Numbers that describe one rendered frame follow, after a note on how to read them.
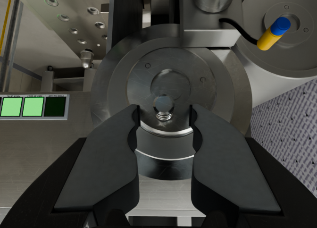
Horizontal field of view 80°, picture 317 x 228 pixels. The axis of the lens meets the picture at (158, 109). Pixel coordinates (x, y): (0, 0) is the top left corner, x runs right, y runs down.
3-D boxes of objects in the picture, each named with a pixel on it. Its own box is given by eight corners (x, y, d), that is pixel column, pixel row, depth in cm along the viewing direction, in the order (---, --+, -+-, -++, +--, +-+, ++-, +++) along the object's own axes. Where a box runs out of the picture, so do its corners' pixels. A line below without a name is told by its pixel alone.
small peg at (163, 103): (177, 96, 12) (171, 117, 12) (174, 106, 15) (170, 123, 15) (156, 91, 12) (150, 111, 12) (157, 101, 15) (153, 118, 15)
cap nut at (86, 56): (91, 50, 53) (89, 65, 52) (95, 56, 56) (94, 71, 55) (78, 50, 53) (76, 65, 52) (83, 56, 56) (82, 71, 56)
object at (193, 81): (226, 57, 16) (205, 146, 14) (219, 67, 18) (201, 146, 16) (139, 36, 16) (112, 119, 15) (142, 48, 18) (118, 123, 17)
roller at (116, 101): (229, 35, 18) (240, 160, 16) (191, 102, 43) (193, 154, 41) (110, 37, 18) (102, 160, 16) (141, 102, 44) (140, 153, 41)
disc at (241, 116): (245, 21, 19) (262, 181, 16) (242, 24, 19) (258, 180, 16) (95, 24, 19) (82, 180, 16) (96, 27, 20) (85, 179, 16)
